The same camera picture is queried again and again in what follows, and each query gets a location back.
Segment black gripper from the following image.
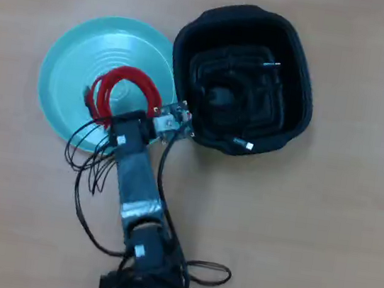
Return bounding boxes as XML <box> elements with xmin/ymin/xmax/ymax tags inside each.
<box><xmin>105</xmin><ymin>106</ymin><xmax>160</xmax><ymax>157</ymax></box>

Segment red charging cable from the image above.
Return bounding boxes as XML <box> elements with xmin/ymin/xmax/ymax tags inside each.
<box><xmin>79</xmin><ymin>60</ymin><xmax>168</xmax><ymax>135</ymax></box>

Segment black charging cable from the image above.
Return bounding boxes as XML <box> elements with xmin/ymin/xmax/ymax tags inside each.
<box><xmin>177</xmin><ymin>42</ymin><xmax>293</xmax><ymax>155</ymax></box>

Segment black square bowl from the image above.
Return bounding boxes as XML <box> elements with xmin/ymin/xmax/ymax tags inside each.
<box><xmin>158</xmin><ymin>0</ymin><xmax>328</xmax><ymax>167</ymax></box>

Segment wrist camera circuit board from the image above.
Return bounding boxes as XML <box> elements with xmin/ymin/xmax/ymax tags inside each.
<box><xmin>148</xmin><ymin>97</ymin><xmax>201</xmax><ymax>150</ymax></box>

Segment black camera cable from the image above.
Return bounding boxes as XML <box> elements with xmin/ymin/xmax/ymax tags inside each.
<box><xmin>142</xmin><ymin>138</ymin><xmax>251</xmax><ymax>288</ymax></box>

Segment thin black robot wires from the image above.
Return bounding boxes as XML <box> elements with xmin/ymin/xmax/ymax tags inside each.
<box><xmin>50</xmin><ymin>112</ymin><xmax>145</xmax><ymax>259</ymax></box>

